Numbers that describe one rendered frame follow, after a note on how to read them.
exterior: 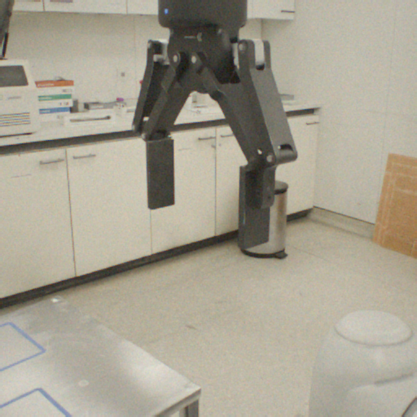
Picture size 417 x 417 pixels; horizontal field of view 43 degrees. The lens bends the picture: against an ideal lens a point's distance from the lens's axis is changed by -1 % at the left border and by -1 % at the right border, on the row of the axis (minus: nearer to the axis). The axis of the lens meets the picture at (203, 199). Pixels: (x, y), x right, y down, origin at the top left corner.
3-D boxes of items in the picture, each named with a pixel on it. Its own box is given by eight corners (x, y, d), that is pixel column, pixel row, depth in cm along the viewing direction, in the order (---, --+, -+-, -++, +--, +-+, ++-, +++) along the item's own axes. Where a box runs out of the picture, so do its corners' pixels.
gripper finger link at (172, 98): (182, 59, 44) (175, 48, 45) (138, 145, 52) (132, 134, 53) (217, 59, 47) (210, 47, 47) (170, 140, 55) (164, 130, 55)
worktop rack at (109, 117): (64, 128, 284) (63, 116, 282) (59, 125, 292) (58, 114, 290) (116, 123, 298) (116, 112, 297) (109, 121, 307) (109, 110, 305)
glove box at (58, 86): (36, 95, 300) (34, 77, 297) (28, 94, 309) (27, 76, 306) (76, 93, 314) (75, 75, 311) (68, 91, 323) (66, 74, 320)
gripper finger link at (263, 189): (266, 142, 42) (294, 148, 40) (264, 203, 44) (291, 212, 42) (252, 145, 41) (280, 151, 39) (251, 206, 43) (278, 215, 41)
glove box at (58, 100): (34, 109, 301) (33, 96, 298) (26, 107, 310) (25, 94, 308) (72, 106, 315) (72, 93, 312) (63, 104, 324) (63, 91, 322)
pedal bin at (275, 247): (267, 265, 331) (269, 194, 318) (226, 248, 359) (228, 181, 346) (300, 253, 350) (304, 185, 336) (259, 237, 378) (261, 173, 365)
